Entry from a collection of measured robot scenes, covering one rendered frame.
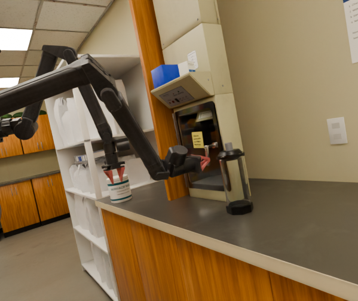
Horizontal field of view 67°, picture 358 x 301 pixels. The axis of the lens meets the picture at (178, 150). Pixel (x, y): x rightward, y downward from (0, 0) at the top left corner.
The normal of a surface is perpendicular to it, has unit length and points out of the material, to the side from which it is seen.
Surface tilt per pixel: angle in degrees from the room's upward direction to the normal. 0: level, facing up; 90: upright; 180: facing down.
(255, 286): 90
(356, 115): 90
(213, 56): 90
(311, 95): 90
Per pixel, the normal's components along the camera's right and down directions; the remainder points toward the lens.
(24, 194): 0.57, -0.05
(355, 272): -0.19, -0.98
